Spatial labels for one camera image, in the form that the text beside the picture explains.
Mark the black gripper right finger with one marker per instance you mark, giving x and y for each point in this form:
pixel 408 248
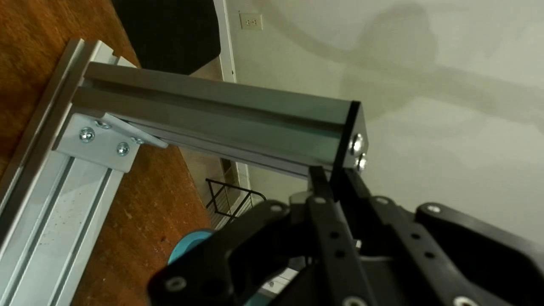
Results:
pixel 464 261

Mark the grey aluminium stand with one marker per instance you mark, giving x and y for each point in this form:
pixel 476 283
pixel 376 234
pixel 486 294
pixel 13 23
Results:
pixel 197 113

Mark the white door frame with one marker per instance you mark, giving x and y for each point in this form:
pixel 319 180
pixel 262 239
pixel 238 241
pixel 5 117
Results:
pixel 226 45

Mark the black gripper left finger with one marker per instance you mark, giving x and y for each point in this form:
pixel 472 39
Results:
pixel 255 249

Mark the white wall outlet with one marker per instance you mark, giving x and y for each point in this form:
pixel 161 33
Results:
pixel 250 22

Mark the teal measuring cup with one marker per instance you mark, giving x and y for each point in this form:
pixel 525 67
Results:
pixel 187 246

